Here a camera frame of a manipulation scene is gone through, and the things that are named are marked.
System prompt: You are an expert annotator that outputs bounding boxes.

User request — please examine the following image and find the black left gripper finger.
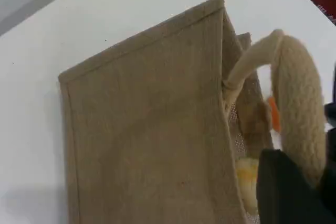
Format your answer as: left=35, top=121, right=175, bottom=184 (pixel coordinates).
left=319, top=98, right=336, bottom=224
left=256, top=148, right=320, bottom=224

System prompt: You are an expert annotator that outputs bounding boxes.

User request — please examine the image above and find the cream egg yolk pastry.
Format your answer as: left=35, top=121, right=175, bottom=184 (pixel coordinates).
left=235, top=157, right=259, bottom=216

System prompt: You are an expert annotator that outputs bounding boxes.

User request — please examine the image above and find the brown burlap bag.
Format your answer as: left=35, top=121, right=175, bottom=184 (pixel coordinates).
left=58, top=0, right=329, bottom=224

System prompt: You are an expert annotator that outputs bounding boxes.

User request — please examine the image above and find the orange tangerine toy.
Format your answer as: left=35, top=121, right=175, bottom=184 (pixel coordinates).
left=267, top=97, right=281, bottom=132

